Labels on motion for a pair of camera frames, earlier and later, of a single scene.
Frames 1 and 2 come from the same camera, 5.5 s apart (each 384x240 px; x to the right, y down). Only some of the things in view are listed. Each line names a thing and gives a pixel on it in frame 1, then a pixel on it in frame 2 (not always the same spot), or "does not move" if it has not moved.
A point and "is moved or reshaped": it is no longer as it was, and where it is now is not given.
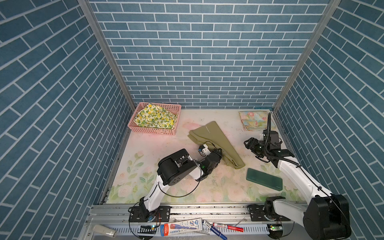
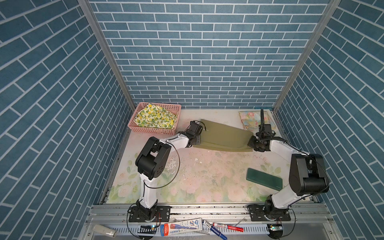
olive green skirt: x=210 y=134 is moved or reshaped
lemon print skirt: x=152 y=115 does not move
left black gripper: x=218 y=155 → x=197 y=134
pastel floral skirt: x=254 y=120 does not move
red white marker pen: x=228 y=227 does not move
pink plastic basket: x=162 y=118 does not move
